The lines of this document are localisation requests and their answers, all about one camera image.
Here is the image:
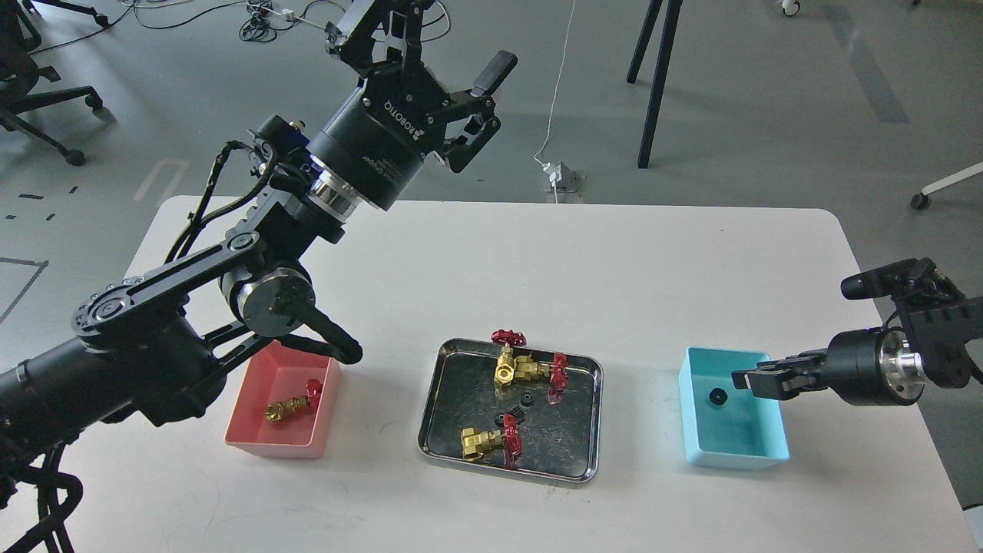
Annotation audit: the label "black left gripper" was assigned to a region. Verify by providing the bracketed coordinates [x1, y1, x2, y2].
[307, 1, 518, 214]

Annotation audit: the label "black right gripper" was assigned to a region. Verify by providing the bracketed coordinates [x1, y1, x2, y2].
[731, 329, 925, 406]

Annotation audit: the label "brass valve red handle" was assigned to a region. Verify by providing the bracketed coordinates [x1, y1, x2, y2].
[491, 329, 527, 389]
[460, 425, 523, 469]
[264, 379, 323, 423]
[513, 353, 569, 405]

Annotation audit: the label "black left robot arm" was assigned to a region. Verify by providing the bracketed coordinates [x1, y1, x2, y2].
[2, 1, 518, 552]

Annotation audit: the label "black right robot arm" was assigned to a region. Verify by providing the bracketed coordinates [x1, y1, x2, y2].
[733, 257, 982, 406]

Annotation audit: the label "blue plastic box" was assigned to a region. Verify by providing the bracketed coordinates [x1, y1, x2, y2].
[678, 346, 790, 470]

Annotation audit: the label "pink plastic box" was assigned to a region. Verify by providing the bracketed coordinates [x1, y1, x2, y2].
[225, 342, 342, 459]

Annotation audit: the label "white power adapter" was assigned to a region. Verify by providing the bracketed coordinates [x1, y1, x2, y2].
[541, 162, 581, 194]

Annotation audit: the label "metal tray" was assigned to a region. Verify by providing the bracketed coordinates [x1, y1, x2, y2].
[418, 337, 603, 487]

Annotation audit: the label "white chair leg with caster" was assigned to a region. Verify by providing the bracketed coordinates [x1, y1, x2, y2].
[909, 161, 983, 210]

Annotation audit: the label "black stand leg right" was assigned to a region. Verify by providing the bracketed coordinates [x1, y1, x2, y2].
[627, 0, 683, 170]

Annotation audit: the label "black office chair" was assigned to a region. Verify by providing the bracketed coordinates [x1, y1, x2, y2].
[0, 0, 104, 167]

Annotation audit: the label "white cable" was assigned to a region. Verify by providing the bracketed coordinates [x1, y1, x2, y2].
[534, 0, 578, 204]

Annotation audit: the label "black floor cables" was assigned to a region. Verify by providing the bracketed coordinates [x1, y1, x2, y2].
[115, 0, 452, 44]

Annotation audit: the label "brass valve red handle top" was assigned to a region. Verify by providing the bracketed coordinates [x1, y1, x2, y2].
[491, 329, 527, 389]

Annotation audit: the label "brass valve red handle bottom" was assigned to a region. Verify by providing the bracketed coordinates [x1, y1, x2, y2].
[460, 425, 523, 469]

